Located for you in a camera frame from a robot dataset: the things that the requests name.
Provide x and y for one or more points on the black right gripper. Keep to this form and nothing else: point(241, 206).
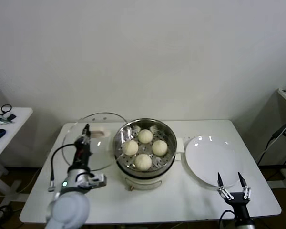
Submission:
point(238, 204)

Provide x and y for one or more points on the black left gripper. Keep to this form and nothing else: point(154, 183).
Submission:
point(83, 153)

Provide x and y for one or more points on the white steamed baozi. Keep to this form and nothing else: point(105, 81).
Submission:
point(143, 162)
point(130, 147)
point(145, 136)
point(159, 148)

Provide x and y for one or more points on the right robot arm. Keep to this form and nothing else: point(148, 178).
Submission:
point(244, 224)

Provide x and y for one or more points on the stainless steel steamer basket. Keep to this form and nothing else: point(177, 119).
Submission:
point(171, 143)

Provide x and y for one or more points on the white round plate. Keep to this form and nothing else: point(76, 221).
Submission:
point(212, 159)

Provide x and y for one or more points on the white side table with mouse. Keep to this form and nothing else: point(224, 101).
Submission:
point(19, 119)

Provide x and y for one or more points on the cream electric cooker base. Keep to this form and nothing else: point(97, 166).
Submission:
point(143, 183)

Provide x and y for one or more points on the small black tag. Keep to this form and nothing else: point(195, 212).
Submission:
point(11, 117)

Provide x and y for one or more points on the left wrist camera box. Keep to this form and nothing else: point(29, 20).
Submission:
point(97, 181)

